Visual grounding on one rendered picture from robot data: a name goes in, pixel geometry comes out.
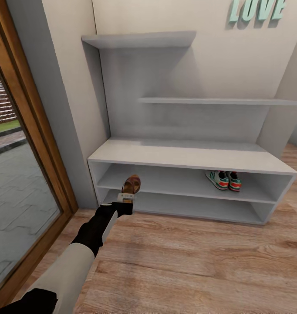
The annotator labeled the gym shoe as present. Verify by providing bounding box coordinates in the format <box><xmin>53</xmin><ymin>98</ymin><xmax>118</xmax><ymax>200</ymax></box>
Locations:
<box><xmin>206</xmin><ymin>170</ymin><xmax>229</xmax><ymax>190</ymax></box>
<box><xmin>225</xmin><ymin>171</ymin><xmax>241</xmax><ymax>191</ymax></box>

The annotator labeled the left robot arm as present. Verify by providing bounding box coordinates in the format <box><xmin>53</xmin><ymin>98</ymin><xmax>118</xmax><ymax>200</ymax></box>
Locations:
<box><xmin>0</xmin><ymin>193</ymin><xmax>137</xmax><ymax>314</ymax></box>

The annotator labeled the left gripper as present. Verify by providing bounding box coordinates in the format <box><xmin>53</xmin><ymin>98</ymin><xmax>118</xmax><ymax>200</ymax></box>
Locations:
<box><xmin>112</xmin><ymin>202</ymin><xmax>133</xmax><ymax>216</ymax></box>

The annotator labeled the sandal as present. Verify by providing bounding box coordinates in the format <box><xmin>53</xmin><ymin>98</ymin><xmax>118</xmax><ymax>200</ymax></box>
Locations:
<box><xmin>121</xmin><ymin>175</ymin><xmax>141</xmax><ymax>204</ymax></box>

